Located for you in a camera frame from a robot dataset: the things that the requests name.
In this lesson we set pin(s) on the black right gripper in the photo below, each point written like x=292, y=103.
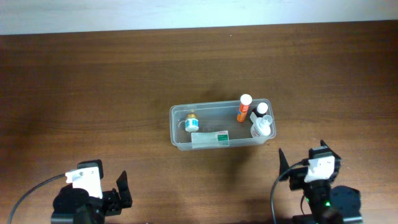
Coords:
x=298, y=175

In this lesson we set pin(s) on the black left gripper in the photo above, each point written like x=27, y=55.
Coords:
x=112, y=198

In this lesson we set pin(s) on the clear spray bottle white label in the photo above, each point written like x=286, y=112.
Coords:
x=261, y=126

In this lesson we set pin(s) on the orange Redoxon tube white cap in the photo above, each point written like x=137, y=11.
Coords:
x=245, y=101

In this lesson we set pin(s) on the white Panadol box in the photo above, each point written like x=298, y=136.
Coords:
x=210, y=140

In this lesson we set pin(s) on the small jar with gold lid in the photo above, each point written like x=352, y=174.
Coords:
x=191, y=123

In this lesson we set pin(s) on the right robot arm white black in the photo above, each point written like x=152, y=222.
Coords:
x=338, y=205

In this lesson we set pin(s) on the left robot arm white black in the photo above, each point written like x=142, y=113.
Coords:
x=76, y=206

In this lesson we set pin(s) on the clear plastic container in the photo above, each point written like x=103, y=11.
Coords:
x=213, y=117

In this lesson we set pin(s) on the dark bottle with white cap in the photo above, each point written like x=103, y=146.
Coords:
x=260, y=110

